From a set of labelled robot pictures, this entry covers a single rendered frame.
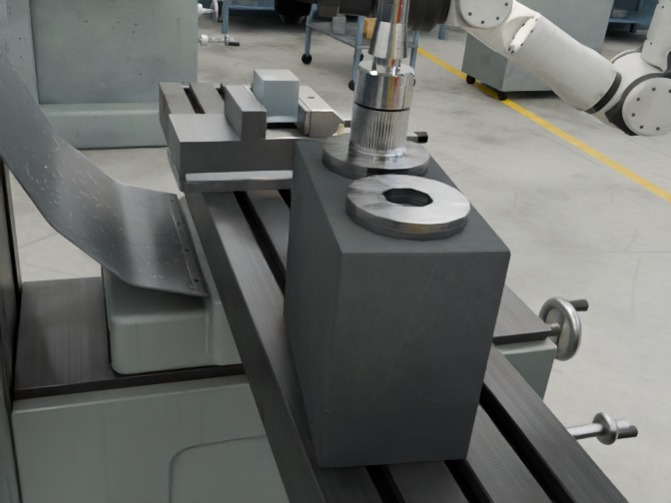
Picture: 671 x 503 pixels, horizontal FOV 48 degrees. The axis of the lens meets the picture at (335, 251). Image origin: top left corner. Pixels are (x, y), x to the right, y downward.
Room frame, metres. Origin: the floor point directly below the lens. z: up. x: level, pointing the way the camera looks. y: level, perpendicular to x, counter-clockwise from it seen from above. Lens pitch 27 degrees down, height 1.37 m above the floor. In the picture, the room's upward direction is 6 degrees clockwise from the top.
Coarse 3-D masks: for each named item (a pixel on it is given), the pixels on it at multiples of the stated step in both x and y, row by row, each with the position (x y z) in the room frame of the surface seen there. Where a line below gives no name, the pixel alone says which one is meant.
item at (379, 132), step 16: (368, 96) 0.58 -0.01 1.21; (384, 96) 0.58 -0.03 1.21; (400, 96) 0.58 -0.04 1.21; (352, 112) 0.60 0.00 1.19; (368, 112) 0.58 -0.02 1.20; (384, 112) 0.58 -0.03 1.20; (400, 112) 0.58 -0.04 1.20; (352, 128) 0.59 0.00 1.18; (368, 128) 0.58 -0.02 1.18; (384, 128) 0.58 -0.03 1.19; (400, 128) 0.58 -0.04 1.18; (352, 144) 0.59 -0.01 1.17; (368, 144) 0.58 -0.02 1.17; (384, 144) 0.58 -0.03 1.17; (400, 144) 0.59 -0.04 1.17
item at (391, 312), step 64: (320, 192) 0.53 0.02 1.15; (384, 192) 0.51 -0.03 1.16; (448, 192) 0.52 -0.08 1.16; (320, 256) 0.49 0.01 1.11; (384, 256) 0.44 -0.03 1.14; (448, 256) 0.45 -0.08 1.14; (320, 320) 0.47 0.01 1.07; (384, 320) 0.44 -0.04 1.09; (448, 320) 0.45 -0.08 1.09; (320, 384) 0.45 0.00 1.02; (384, 384) 0.44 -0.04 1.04; (448, 384) 0.45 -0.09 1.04; (320, 448) 0.44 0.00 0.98; (384, 448) 0.44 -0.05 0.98; (448, 448) 0.46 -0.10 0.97
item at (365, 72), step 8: (360, 64) 0.60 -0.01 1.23; (368, 64) 0.60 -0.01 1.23; (360, 72) 0.59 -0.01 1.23; (368, 72) 0.58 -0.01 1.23; (376, 72) 0.58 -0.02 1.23; (384, 72) 0.58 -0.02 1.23; (392, 72) 0.58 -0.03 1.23; (400, 72) 0.59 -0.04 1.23; (408, 72) 0.59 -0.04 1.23; (360, 80) 0.59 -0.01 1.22; (368, 80) 0.58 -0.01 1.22; (376, 80) 0.58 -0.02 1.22; (384, 80) 0.58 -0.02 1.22; (392, 80) 0.58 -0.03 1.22; (400, 80) 0.58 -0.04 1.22; (408, 80) 0.59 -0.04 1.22
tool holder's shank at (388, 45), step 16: (384, 0) 0.59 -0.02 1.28; (400, 0) 0.59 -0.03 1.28; (384, 16) 0.59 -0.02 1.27; (400, 16) 0.59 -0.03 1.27; (384, 32) 0.59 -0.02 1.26; (400, 32) 0.59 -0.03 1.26; (368, 48) 0.60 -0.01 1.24; (384, 48) 0.59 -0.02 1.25; (400, 48) 0.59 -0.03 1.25; (384, 64) 0.59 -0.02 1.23; (400, 64) 0.60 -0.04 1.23
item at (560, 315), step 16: (544, 304) 1.21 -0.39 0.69; (560, 304) 1.17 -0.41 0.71; (576, 304) 1.17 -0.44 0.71; (544, 320) 1.20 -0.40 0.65; (560, 320) 1.16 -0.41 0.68; (576, 320) 1.13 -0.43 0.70; (560, 336) 1.16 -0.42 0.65; (576, 336) 1.12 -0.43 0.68; (560, 352) 1.14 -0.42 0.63; (576, 352) 1.12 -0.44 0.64
